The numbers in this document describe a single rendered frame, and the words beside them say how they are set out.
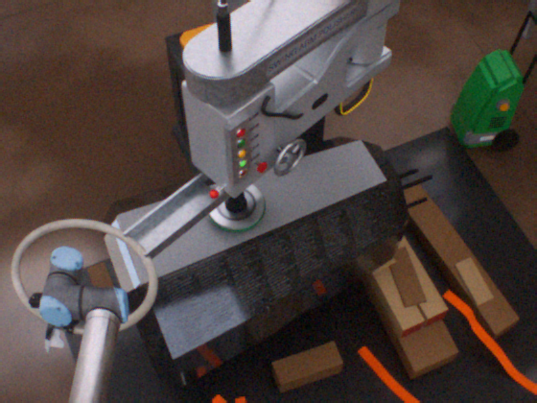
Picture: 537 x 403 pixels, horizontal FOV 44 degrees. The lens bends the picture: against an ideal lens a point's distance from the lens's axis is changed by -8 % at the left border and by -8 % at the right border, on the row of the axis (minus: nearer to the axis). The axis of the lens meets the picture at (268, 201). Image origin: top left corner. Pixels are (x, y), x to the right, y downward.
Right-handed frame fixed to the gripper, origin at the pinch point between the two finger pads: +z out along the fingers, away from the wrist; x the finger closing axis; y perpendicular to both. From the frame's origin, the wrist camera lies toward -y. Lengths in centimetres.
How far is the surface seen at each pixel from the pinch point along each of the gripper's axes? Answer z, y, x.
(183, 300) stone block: 24, 30, 55
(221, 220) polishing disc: 0, 33, 78
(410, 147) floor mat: 24, 111, 220
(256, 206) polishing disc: -5, 43, 86
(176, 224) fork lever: -11, 21, 56
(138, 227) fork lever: -9, 9, 49
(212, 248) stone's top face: 9, 34, 71
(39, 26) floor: 60, -146, 272
